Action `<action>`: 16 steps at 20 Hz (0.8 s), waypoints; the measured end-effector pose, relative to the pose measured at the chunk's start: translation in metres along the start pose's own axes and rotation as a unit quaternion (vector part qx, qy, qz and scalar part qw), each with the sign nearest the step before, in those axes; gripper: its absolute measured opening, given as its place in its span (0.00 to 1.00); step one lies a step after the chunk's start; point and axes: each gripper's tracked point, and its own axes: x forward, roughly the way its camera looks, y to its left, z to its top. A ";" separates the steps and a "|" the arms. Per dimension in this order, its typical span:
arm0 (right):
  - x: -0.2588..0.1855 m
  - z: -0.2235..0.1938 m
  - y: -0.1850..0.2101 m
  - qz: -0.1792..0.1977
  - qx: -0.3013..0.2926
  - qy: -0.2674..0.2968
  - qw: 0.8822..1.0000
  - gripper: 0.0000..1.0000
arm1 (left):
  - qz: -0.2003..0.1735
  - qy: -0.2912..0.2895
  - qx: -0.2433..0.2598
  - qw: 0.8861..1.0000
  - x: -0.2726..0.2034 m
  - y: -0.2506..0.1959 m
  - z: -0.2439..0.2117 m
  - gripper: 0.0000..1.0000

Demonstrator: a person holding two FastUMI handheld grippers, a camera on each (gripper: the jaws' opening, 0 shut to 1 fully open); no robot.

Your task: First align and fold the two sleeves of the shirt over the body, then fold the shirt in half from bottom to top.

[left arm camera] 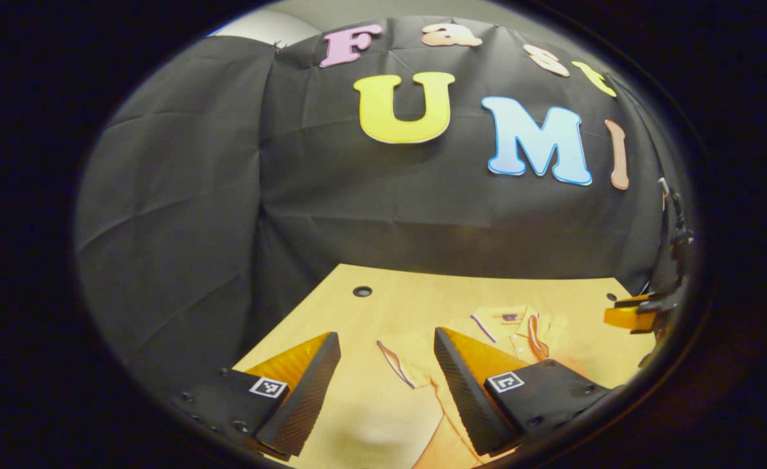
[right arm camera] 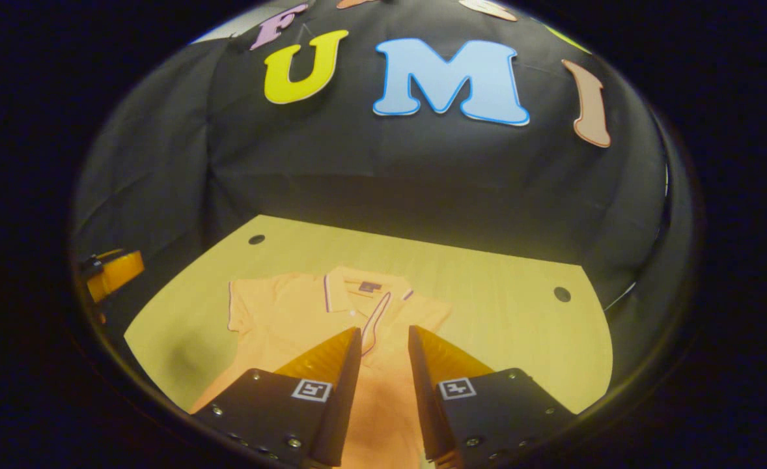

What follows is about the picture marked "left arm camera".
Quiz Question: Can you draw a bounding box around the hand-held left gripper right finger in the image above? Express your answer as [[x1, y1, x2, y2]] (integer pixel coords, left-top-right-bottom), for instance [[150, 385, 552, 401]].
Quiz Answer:
[[433, 327, 622, 457]]

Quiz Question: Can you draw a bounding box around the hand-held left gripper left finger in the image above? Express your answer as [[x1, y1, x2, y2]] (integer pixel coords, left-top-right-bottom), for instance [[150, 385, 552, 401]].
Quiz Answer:
[[177, 332, 342, 461]]

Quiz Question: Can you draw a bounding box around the orange T-shirt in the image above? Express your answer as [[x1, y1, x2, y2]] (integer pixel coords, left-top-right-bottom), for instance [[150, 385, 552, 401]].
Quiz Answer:
[[377, 305, 613, 469]]

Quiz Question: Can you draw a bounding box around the black backdrop cloth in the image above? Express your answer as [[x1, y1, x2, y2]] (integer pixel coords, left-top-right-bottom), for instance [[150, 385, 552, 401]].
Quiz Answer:
[[74, 16, 691, 405]]

